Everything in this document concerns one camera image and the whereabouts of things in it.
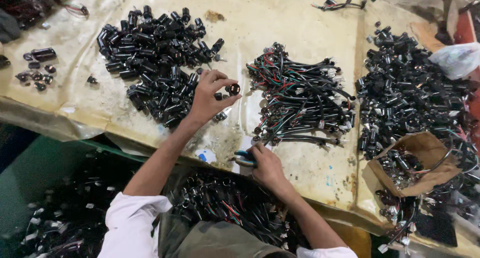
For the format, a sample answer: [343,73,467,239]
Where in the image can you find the torn brown cardboard box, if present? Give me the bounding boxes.
[361,131,463,198]

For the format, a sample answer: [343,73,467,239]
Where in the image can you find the yellowed plastic table cover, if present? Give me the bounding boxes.
[0,0,480,258]

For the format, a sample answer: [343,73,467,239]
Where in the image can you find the grey cloth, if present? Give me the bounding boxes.
[0,8,22,44]

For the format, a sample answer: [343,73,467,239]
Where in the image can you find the white shirt right sleeve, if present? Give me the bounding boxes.
[296,246,359,258]

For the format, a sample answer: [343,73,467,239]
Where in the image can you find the blue-handled pliers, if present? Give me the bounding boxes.
[234,150,259,168]

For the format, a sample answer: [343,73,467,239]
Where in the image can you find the brown cardboard scrap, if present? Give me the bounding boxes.
[409,22,445,53]

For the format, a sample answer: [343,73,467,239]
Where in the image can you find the heap of sockets with white plugs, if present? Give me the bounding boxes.
[19,148,140,258]

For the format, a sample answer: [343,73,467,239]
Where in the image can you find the pile of coloured wire harnesses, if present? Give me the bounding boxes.
[246,42,357,151]

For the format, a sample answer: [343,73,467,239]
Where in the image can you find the group of loose black caps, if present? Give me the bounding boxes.
[15,47,58,92]

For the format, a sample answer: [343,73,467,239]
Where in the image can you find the clear bag of wired sockets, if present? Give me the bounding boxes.
[158,165,313,252]

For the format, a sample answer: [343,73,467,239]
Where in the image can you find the dark heap with red wires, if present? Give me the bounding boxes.
[0,0,90,30]

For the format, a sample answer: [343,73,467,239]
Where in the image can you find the pile of black cylindrical sockets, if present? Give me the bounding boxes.
[96,5,230,129]

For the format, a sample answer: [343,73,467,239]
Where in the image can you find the person's right hand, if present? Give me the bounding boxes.
[245,142,292,194]

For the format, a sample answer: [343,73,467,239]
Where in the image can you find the pile of wired black sockets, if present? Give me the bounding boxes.
[355,21,480,251]

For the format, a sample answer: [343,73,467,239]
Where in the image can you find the olive trousers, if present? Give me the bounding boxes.
[159,220,298,258]

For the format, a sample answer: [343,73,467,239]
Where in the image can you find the white and blue paper scrap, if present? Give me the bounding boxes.
[194,148,218,164]

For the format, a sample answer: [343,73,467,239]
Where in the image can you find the white shirt sleeve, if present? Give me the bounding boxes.
[296,246,359,258]
[97,191,173,258]

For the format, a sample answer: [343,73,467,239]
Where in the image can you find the black wire harness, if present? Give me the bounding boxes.
[311,0,368,12]

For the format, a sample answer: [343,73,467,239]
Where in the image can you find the person's left hand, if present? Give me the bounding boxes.
[188,69,243,126]

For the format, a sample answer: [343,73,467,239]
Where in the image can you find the white plastic bag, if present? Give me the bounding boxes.
[428,42,480,81]

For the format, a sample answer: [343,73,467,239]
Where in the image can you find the white shirt left sleeve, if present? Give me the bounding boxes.
[97,191,173,258]

